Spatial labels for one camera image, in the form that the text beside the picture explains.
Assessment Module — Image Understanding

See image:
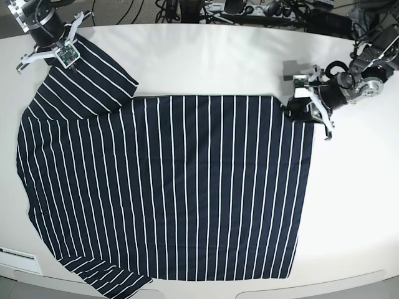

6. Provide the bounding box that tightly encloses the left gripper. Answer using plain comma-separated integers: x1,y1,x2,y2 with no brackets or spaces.
285,65,334,140

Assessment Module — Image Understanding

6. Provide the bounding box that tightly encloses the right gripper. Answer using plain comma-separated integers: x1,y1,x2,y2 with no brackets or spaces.
17,11,94,74

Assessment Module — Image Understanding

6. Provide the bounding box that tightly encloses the navy white striped T-shirt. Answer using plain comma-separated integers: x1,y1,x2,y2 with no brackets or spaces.
16,36,314,298

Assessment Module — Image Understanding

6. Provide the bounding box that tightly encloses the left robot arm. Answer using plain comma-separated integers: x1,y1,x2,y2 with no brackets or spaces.
284,24,398,140

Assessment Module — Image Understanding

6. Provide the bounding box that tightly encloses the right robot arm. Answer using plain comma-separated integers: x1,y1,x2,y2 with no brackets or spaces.
6,1,94,74

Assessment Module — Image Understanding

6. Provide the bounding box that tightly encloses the black box on floor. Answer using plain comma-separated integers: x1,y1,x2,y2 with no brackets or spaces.
305,9,353,39

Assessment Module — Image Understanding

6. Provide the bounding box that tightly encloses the grey power strip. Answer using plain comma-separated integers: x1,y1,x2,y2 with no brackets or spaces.
201,2,296,24

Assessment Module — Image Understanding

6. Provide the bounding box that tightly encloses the white label plate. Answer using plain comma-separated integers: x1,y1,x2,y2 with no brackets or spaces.
0,247,42,276

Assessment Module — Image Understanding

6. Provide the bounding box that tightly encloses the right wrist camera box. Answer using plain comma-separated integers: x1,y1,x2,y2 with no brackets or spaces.
55,41,80,69

